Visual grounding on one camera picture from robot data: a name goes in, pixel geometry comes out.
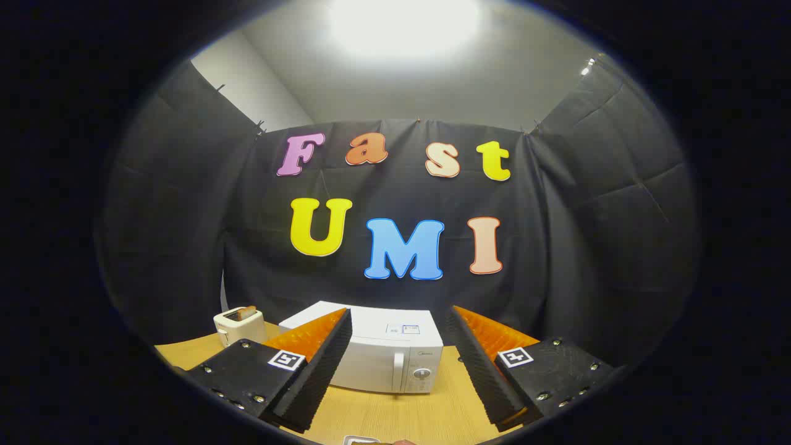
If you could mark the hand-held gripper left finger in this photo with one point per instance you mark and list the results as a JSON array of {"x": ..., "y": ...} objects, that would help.
[{"x": 321, "y": 371}]

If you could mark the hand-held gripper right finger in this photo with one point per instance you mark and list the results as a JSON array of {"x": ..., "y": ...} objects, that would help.
[{"x": 479, "y": 371}]

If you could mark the white microwave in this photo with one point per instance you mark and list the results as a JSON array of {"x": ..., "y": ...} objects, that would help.
[{"x": 377, "y": 364}]

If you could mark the white ribbed tray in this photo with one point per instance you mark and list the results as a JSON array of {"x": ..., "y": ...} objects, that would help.
[{"x": 361, "y": 440}]

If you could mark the white toaster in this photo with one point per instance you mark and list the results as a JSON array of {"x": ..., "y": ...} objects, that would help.
[{"x": 238, "y": 330}]

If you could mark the toast slice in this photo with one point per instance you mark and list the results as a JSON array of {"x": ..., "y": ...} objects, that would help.
[{"x": 248, "y": 312}]

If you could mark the black backdrop cloth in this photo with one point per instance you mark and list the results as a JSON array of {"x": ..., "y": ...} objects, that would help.
[{"x": 185, "y": 216}]

